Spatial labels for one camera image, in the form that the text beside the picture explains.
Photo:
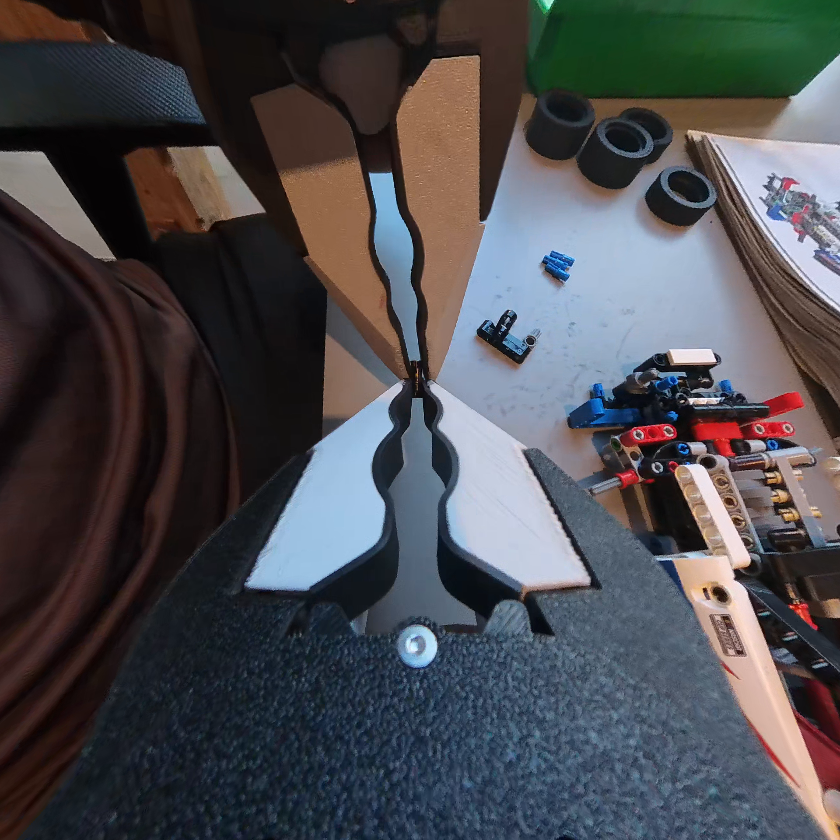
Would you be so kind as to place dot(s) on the person's black trousers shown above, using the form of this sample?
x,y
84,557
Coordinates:
x,y
262,328

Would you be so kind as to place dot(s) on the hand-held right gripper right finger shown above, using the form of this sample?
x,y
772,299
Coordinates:
x,y
512,518

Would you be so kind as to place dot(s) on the black angled brick beam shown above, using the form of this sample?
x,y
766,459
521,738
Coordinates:
x,y
416,377
499,342

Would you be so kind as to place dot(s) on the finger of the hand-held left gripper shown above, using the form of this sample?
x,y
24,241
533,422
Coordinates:
x,y
446,164
321,184

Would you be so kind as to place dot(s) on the wooden cabinet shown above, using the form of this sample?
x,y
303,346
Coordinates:
x,y
190,190

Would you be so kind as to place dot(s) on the black brick connector pin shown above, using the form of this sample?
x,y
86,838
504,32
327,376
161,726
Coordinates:
x,y
506,321

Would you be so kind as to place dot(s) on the brick model race car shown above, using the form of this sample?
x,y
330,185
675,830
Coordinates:
x,y
722,525

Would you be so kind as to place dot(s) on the grey desk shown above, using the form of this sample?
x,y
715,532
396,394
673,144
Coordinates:
x,y
512,407

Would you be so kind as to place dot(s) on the green plastic bin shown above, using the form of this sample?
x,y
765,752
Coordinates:
x,y
656,52

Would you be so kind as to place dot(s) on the black chair armrest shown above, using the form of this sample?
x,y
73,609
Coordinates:
x,y
85,85

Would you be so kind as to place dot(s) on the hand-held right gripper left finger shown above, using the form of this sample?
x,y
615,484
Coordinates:
x,y
315,525

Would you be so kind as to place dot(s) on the black rubber tyre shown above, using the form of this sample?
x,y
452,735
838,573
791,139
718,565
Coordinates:
x,y
669,213
604,174
663,141
551,141

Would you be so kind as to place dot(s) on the open instruction booklet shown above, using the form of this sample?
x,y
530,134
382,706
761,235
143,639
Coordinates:
x,y
754,170

